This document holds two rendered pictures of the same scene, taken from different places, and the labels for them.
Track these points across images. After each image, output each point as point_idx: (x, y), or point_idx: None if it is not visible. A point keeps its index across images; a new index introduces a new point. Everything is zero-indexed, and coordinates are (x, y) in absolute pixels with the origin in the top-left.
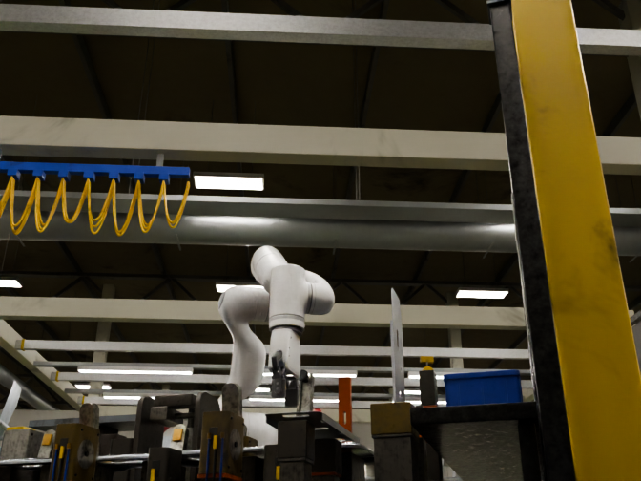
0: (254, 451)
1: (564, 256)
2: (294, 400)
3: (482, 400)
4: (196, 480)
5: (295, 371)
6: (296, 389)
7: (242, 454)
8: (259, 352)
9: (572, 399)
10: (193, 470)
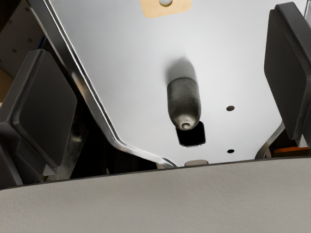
0: (226, 13)
1: None
2: (48, 80)
3: None
4: (99, 158)
5: (118, 196)
6: (22, 122)
7: (192, 58)
8: None
9: None
10: (103, 171)
